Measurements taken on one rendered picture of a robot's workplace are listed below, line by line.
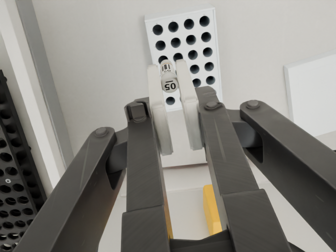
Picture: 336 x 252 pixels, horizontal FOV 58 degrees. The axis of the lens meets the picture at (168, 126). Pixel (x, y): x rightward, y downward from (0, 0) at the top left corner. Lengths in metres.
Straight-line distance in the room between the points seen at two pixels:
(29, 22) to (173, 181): 0.32
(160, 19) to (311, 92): 0.25
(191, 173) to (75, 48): 0.27
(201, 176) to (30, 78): 0.32
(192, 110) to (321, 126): 0.39
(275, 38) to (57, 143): 0.31
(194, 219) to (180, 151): 0.11
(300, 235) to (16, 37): 0.40
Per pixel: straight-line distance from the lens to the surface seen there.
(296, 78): 0.47
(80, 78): 0.45
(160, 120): 0.15
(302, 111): 0.50
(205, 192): 0.43
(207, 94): 0.17
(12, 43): 0.31
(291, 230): 0.46
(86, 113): 0.47
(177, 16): 0.38
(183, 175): 0.53
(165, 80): 0.21
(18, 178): 0.37
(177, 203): 0.48
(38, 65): 0.33
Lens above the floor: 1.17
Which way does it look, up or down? 61 degrees down
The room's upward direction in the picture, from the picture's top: 172 degrees clockwise
